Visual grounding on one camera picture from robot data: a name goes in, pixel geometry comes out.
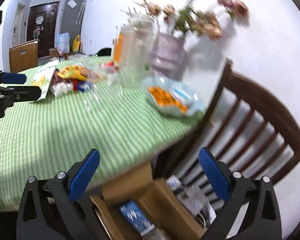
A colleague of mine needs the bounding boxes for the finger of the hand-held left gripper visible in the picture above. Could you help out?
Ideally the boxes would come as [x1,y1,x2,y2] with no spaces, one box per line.
[0,70,27,84]
[0,84,42,107]

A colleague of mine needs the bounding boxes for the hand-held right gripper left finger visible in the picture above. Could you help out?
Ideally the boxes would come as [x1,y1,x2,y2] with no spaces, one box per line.
[16,148,109,240]

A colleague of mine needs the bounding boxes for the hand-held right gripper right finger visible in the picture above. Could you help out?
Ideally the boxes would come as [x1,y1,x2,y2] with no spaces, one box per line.
[198,147,283,240]

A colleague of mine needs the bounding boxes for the yellow snack packet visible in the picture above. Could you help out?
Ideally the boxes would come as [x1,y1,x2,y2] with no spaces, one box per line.
[56,65,90,80]

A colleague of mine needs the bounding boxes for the red blue-label snack packet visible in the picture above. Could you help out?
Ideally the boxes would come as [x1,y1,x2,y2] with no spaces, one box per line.
[71,79,90,91]

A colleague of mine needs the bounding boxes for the light brown wooden chair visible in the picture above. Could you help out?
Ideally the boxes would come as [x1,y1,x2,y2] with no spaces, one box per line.
[9,39,39,73]

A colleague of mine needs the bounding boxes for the white green snack packet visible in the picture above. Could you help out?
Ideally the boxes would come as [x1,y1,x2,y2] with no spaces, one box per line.
[31,64,59,102]

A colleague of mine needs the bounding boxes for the white power strip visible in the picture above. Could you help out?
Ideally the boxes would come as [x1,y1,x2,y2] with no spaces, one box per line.
[176,185,210,217]

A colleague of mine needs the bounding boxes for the white fluffy ball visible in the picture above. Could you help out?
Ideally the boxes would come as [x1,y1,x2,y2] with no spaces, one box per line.
[51,82,73,97]

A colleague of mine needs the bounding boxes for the green checked tablecloth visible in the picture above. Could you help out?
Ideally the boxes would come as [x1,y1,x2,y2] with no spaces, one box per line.
[0,55,208,205]

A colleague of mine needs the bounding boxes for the white door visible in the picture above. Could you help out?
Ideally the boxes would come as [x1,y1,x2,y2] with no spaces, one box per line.
[14,2,24,45]

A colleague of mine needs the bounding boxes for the paper door decoration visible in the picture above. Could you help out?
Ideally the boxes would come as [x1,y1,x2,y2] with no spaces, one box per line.
[33,16,44,39]

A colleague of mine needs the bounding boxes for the light blue printed bag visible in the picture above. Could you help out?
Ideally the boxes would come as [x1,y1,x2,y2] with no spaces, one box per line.
[55,33,70,53]

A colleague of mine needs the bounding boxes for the dark brown door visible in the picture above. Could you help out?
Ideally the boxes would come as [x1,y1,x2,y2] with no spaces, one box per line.
[27,1,60,58]

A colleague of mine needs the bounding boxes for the blue white packet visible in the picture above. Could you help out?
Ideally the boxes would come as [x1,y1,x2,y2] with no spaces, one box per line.
[119,200,155,235]

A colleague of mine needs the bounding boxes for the yellow bag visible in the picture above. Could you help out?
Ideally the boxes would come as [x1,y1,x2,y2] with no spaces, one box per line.
[72,34,82,52]

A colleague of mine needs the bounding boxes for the light blue bowl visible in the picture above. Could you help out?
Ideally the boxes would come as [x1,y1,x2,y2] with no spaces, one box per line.
[141,76,207,117]

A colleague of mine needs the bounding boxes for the grey refrigerator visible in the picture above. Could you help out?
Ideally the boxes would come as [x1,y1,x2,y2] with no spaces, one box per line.
[60,0,87,45]

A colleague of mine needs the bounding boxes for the dark wooden slatted chair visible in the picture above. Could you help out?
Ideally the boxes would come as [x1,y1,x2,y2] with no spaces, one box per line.
[160,59,300,205]

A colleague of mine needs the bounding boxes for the black bag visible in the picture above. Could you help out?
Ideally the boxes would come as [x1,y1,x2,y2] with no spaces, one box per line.
[97,47,113,56]

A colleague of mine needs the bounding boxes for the pile of orange snacks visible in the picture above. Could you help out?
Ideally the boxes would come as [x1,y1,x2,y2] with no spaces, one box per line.
[148,86,188,112]

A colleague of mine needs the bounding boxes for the folded umbrella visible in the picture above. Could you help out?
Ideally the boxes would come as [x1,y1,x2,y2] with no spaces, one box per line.
[76,0,87,25]

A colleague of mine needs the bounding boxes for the clear glass jar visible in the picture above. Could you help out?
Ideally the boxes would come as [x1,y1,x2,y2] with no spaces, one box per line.
[119,20,154,88]
[150,32,188,79]

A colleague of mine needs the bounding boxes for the dried pink flowers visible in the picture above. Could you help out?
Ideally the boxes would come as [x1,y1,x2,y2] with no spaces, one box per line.
[122,0,249,40]

